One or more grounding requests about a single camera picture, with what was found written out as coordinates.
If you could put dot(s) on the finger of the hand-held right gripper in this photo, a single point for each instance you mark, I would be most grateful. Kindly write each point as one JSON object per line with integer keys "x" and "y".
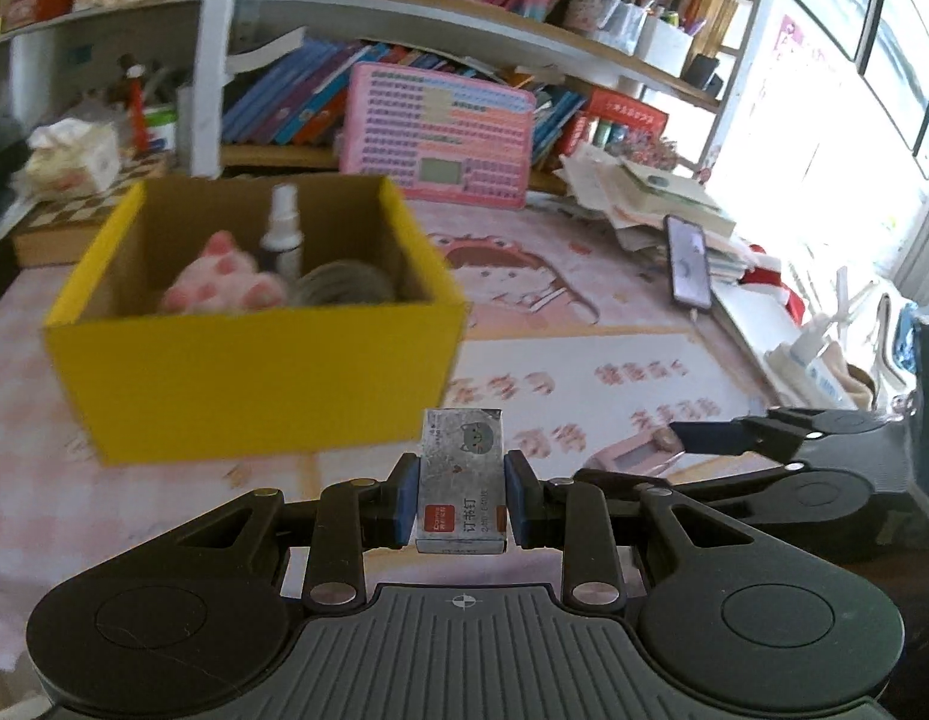
{"x": 708, "y": 437}
{"x": 622, "y": 481}

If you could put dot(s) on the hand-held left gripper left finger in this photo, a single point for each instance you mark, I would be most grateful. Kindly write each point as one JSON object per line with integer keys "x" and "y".
{"x": 408, "y": 502}

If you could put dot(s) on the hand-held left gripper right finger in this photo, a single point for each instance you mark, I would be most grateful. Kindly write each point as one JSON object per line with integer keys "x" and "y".
{"x": 518, "y": 502}

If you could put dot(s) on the yellow cardboard box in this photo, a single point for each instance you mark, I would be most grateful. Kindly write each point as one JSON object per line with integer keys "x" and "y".
{"x": 247, "y": 382}

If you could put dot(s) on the clear tape roll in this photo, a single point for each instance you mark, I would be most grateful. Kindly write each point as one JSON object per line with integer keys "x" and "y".
{"x": 344, "y": 285}

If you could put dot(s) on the pink plush pig toy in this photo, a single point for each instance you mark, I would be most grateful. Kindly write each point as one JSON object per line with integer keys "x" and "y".
{"x": 224, "y": 281}

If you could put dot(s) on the small white spray bottle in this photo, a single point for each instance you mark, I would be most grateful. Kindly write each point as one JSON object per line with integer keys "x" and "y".
{"x": 282, "y": 232}

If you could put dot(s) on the white paper sheets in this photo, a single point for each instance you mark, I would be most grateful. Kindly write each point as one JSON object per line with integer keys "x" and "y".
{"x": 742, "y": 330}

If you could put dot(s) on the white power strip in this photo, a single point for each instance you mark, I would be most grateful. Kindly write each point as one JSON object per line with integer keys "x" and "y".
{"x": 809, "y": 379}

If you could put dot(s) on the pink printed tablecloth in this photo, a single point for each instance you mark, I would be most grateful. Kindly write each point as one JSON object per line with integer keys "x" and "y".
{"x": 584, "y": 360}

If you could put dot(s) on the white USB charger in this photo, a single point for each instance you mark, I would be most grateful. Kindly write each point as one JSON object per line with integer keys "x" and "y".
{"x": 813, "y": 334}

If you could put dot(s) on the black smartphone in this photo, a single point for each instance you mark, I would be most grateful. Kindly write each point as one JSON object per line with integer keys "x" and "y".
{"x": 689, "y": 262}

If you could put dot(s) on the stack of papers and books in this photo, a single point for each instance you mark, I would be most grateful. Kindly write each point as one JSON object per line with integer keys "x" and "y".
{"x": 659, "y": 187}

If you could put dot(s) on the dried flower bunch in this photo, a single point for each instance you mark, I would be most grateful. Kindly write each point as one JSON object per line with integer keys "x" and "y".
{"x": 652, "y": 151}

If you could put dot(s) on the red box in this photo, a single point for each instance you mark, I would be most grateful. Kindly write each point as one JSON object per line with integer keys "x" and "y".
{"x": 622, "y": 109}

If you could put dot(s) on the row of slanted books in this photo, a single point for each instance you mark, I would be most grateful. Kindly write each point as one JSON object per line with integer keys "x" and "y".
{"x": 554, "y": 127}

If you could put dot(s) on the black box on shelf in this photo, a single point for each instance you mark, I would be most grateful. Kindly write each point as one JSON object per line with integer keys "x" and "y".
{"x": 702, "y": 71}

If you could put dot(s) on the pink learning tablet toy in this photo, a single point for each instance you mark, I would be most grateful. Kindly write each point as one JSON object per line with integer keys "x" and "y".
{"x": 404, "y": 127}

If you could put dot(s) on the white pen holder box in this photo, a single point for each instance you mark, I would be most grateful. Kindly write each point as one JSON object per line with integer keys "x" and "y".
{"x": 663, "y": 45}

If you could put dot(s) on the row of blue books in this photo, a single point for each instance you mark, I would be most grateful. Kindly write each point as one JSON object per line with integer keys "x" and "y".
{"x": 284, "y": 97}

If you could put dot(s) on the white green jar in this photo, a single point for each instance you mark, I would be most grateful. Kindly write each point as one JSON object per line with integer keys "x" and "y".
{"x": 161, "y": 131}

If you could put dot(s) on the checkered wooden board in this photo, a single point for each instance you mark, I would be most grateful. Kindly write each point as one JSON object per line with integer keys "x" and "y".
{"x": 59, "y": 217}

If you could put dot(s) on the white crumpled tissues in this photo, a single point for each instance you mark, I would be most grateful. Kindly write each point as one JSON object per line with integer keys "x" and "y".
{"x": 74, "y": 157}

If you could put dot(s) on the white bookshelf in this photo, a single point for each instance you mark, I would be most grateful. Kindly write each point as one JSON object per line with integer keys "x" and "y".
{"x": 213, "y": 52}

